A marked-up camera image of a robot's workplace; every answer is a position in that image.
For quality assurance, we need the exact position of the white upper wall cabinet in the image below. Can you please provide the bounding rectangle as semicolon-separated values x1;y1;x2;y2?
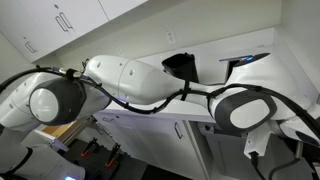
0;0;149;64

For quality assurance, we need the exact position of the black clamp with red handle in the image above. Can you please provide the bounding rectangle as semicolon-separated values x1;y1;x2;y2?
79;137;99;158
104;142;122;168

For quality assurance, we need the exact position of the open wooden drawer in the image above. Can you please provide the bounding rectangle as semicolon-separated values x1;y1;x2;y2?
33;114;96;153

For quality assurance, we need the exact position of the silver lower door handle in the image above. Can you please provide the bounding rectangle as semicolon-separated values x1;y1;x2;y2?
173;121;184;140

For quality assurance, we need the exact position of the silver upper cabinet handle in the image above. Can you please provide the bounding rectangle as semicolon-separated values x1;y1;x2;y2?
59;11;75;30
54;14;69;34
23;40;38;55

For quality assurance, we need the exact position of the white wall power outlet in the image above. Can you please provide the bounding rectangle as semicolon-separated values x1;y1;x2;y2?
164;28;178;45

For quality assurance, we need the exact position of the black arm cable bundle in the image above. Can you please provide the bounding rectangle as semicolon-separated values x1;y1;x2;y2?
0;64;320;180

